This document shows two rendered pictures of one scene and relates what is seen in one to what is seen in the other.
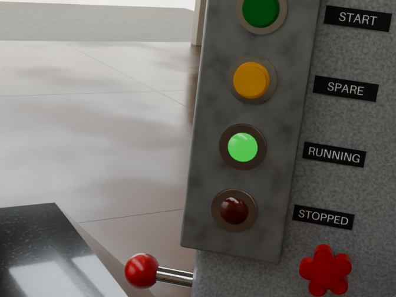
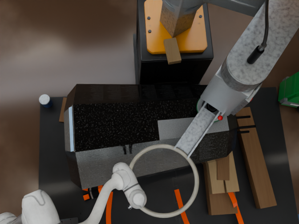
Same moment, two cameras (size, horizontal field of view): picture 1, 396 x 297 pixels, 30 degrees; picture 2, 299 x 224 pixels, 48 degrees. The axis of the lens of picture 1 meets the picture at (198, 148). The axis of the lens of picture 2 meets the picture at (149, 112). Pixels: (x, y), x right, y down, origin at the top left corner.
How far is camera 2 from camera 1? 2.08 m
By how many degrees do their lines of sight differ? 69
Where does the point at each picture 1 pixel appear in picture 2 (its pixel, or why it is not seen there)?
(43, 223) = (87, 111)
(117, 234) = not seen: outside the picture
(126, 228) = not seen: outside the picture
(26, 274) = (117, 122)
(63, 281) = (123, 114)
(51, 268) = (115, 115)
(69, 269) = (117, 111)
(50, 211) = (80, 107)
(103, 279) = (124, 105)
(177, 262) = not seen: outside the picture
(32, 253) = (106, 118)
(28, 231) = (92, 116)
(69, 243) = (103, 107)
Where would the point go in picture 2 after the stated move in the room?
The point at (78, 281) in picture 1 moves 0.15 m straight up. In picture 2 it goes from (124, 111) to (123, 105)
